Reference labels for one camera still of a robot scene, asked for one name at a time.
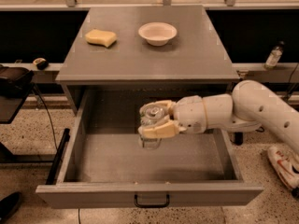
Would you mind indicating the grey cabinet with top surface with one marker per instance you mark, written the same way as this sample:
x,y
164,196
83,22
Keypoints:
x,y
196,55

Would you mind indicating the black and yellow tape measure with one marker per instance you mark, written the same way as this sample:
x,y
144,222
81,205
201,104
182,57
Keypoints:
x,y
40,63

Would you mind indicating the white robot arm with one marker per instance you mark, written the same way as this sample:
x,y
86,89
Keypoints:
x,y
249,106

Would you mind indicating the white and red sneaker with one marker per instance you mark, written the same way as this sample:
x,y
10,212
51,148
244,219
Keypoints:
x,y
286,166

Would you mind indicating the black drawer handle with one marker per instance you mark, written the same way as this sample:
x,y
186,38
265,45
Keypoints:
x,y
143,201

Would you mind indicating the open grey top drawer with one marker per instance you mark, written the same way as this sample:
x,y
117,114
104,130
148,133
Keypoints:
x,y
105,167

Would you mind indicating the black bag on side table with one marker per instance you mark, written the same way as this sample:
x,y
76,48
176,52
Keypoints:
x,y
14,81

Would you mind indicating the black shoe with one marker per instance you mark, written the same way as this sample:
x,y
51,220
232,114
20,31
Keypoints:
x,y
9,205

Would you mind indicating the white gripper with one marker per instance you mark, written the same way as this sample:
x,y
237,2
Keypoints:
x,y
189,113

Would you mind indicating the yellow sponge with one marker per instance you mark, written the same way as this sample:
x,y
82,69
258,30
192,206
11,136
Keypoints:
x,y
102,38

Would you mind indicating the white paper bowl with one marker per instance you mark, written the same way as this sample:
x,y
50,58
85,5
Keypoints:
x,y
157,33

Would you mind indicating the clear plastic bottle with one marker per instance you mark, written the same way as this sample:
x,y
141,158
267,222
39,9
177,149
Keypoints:
x,y
274,56

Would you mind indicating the green and silver 7up can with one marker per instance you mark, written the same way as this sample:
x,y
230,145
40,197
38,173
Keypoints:
x,y
151,121

